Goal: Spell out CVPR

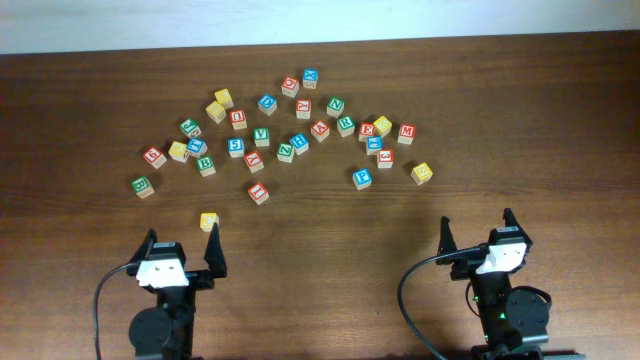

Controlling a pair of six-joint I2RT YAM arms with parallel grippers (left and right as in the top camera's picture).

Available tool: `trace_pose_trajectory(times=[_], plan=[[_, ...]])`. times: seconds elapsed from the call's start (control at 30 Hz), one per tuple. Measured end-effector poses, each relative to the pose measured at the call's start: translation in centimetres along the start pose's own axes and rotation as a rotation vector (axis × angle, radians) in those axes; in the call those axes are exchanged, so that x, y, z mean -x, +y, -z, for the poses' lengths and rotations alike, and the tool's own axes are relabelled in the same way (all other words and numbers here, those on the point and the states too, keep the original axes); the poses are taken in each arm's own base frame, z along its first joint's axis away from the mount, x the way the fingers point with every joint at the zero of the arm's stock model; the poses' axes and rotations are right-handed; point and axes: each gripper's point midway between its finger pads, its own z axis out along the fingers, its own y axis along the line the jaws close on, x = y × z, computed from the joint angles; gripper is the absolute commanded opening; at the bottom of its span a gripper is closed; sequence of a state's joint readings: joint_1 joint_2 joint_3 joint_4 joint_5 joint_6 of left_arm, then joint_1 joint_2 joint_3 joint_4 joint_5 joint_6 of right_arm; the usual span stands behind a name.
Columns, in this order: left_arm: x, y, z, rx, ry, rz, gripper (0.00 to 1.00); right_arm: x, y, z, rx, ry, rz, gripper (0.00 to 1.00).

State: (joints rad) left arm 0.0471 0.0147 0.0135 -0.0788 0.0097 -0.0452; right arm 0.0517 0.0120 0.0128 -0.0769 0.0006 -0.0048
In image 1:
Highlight yellow block near E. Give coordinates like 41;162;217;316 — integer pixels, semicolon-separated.
373;116;393;138

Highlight yellow C block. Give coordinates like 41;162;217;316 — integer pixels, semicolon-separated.
200;212;219;232

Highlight green J block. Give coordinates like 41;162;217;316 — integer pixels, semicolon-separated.
179;118;202;139

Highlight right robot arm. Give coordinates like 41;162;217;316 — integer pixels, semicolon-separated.
436;208;552;359

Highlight right black cable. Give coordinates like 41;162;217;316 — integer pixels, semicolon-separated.
397;245;489;360

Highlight green B block left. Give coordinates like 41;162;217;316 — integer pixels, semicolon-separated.
131;176;155;199

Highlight blue L block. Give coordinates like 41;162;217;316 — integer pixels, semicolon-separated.
186;138;208;158

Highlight red 3 block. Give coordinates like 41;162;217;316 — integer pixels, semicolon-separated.
377;149;395;169

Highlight blue 5 block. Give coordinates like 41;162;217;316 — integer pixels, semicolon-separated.
227;138;245;158

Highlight red E block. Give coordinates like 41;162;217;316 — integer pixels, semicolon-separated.
358;122;375;142

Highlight green V block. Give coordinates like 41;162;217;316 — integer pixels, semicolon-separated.
254;128;270;147

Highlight red K block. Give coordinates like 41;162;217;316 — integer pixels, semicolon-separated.
244;151;264;173

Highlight red M block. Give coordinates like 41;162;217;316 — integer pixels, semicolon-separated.
398;124;416;145

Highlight red U block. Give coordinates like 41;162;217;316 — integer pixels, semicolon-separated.
229;109;248;130

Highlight blue D block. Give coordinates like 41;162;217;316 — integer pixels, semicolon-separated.
258;94;277;116

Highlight green b block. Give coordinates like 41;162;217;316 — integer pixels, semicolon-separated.
196;155;216;177
131;176;155;199

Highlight left black cable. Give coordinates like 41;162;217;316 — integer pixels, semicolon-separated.
92;261;136;360

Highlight green R block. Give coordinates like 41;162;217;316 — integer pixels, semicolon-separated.
337;116;355;137

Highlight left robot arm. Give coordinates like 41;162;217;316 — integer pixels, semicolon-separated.
127;221;227;360

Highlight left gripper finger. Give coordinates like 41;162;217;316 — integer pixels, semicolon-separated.
204;223;227;278
129;229;157;264

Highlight green Z block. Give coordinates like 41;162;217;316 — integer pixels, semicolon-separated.
277;143;295;163

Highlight yellow block upper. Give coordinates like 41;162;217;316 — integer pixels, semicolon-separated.
214;88;234;109

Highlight black cable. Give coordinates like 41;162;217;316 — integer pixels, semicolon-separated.
397;245;489;360
92;261;136;360

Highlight blue H block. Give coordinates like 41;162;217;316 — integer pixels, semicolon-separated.
289;133;309;156

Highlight yellow block left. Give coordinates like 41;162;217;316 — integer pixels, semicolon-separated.
168;141;189;163

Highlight blue P block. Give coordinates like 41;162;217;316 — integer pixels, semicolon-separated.
352;168;373;190

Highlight yellow block lower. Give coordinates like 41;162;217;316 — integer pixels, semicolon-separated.
205;101;226;124

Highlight green N block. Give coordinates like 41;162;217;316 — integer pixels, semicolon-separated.
327;96;345;118

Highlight blue X block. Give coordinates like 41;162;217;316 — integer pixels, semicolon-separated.
302;68;319;89

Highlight red Q block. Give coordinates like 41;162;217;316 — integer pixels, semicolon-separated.
281;76;300;98

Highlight red Y block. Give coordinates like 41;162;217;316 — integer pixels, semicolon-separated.
295;99;312;120

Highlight red 6 block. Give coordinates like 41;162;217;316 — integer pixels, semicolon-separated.
143;146;166;169

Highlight red I block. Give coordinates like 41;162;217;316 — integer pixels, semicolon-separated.
248;182;269;205

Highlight yellow S block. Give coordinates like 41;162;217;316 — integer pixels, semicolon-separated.
411;162;433;185

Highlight blue T block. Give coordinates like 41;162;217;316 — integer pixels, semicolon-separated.
365;136;383;155

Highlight green B block centre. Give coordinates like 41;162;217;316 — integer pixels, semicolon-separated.
196;155;216;177

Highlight red A block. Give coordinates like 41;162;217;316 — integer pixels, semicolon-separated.
310;120;330;142

